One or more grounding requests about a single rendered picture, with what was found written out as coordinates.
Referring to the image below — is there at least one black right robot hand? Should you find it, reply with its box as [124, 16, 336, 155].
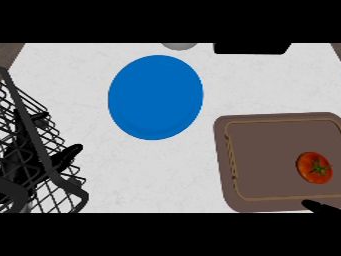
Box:
[300, 199, 341, 214]

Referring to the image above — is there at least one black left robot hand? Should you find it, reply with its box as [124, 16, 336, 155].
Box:
[0, 109, 84, 202]

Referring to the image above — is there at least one red tomato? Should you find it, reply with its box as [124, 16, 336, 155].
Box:
[294, 151, 334, 185]

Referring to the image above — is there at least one brown rectangular tray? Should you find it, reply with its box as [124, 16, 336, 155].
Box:
[211, 111, 341, 214]

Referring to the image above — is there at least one blue round plate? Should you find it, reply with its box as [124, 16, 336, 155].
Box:
[106, 54, 205, 141]

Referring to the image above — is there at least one grey round object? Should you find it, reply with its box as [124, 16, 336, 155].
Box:
[159, 42, 199, 52]

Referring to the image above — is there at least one black appliance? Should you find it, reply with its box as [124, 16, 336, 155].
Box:
[212, 42, 292, 56]

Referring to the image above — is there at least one black wire basket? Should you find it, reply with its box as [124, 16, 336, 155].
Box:
[0, 62, 90, 214]

